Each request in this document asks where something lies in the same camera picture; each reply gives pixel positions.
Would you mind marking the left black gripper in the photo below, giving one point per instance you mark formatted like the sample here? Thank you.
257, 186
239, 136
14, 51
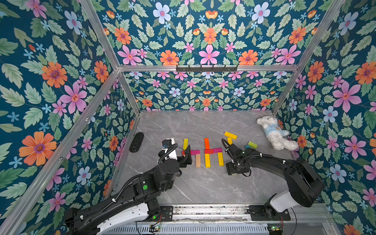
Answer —
187, 160

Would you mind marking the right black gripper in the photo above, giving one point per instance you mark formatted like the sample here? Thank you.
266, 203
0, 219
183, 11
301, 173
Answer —
232, 156

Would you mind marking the magenta block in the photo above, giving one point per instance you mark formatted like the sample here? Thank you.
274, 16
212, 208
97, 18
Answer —
217, 150
195, 152

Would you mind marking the natural wood block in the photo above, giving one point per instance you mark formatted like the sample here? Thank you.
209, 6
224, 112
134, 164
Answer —
198, 160

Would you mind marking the green block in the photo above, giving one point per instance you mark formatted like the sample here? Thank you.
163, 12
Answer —
252, 145

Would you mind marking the long yellow block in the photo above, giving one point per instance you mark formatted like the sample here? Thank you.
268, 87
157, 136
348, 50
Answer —
185, 144

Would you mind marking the orange block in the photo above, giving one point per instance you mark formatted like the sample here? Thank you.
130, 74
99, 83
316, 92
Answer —
207, 143

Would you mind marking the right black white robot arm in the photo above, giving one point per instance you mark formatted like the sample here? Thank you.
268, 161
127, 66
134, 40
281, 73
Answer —
304, 183

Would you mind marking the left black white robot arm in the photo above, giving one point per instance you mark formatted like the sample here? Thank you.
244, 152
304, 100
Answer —
136, 201

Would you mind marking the white teddy bear plush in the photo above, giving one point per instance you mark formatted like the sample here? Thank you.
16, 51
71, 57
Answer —
275, 134

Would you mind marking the black oval remote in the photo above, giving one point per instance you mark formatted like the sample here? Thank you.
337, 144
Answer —
136, 142

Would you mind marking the white vented strip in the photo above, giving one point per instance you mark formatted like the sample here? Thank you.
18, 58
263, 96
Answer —
190, 229

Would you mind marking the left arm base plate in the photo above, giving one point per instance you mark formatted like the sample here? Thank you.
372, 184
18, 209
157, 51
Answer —
165, 214

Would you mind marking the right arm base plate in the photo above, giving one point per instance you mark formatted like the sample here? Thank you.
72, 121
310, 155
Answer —
263, 213

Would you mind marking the metal hook rail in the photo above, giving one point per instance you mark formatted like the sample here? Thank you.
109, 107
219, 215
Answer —
209, 68

